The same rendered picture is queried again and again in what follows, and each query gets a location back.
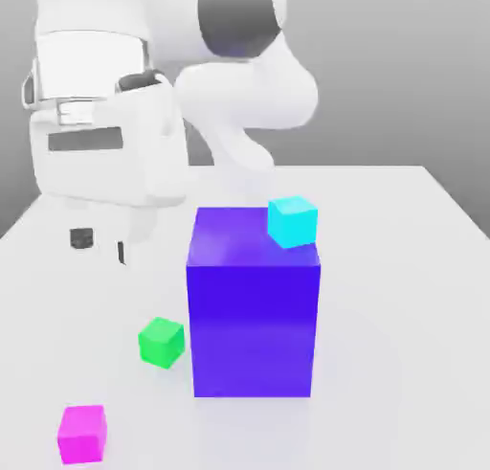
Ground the small magenta cube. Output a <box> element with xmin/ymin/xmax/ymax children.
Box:
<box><xmin>56</xmin><ymin>404</ymin><xmax>108</xmax><ymax>466</ymax></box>

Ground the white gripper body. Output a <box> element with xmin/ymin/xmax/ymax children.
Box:
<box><xmin>29</xmin><ymin>74</ymin><xmax>189</xmax><ymax>210</ymax></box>

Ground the small green cube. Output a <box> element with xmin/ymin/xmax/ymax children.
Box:
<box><xmin>137</xmin><ymin>316</ymin><xmax>187</xmax><ymax>370</ymax></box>

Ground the small cyan cube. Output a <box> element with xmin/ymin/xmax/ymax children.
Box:
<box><xmin>266</xmin><ymin>194</ymin><xmax>320</xmax><ymax>250</ymax></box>

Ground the large purple box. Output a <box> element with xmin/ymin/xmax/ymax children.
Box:
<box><xmin>186</xmin><ymin>206</ymin><xmax>322</xmax><ymax>399</ymax></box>

